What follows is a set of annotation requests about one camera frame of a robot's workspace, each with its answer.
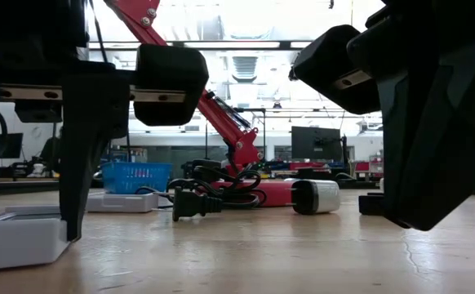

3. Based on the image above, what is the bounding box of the red storage bin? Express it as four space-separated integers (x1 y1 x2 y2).
289 161 328 171

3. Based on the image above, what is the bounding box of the blue plastic basket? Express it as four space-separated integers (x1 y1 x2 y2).
101 162 173 195

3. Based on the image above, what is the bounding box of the black computer monitor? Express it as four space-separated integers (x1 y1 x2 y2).
291 125 343 163
0 132 24 159

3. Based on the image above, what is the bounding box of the black power adapter block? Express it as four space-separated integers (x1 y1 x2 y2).
182 158 224 183

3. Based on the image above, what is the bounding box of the background workbench with equipment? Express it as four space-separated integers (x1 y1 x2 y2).
0 161 61 183

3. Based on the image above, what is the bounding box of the red desk lamp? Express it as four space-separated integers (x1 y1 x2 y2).
103 0 302 208

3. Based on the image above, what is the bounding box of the white case with window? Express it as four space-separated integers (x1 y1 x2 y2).
0 205 72 273

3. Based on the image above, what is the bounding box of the person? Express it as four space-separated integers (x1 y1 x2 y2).
39 136 63 176

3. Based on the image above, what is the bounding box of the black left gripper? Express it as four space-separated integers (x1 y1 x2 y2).
0 43 211 243

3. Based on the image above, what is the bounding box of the black case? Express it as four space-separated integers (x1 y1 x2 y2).
358 192 386 216

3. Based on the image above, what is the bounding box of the black lamp power cord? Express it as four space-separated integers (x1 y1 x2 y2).
135 165 268 223

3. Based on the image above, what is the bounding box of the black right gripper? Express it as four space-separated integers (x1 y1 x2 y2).
292 0 475 116

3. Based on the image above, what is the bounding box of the long ceiling light strip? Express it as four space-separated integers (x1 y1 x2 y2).
88 39 324 51

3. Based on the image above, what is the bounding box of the red storage shelf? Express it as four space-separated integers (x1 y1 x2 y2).
353 158 384 179

